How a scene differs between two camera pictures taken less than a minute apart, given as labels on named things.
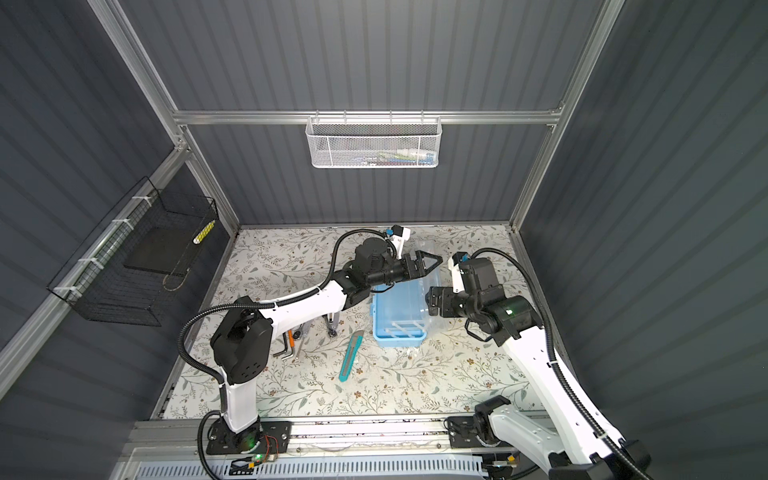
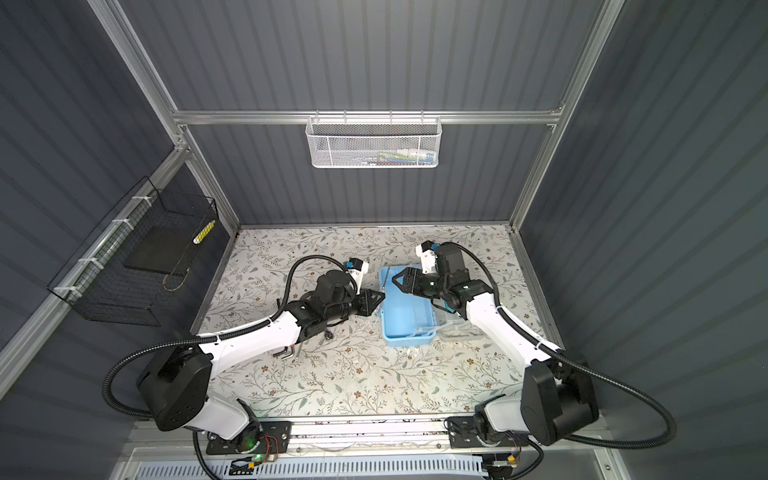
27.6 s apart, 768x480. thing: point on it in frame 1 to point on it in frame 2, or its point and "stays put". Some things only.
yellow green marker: x=203 y=232 stays put
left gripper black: x=417 y=262 to x=367 y=306
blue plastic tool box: x=402 y=311 stays put
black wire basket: x=123 y=269 stays put
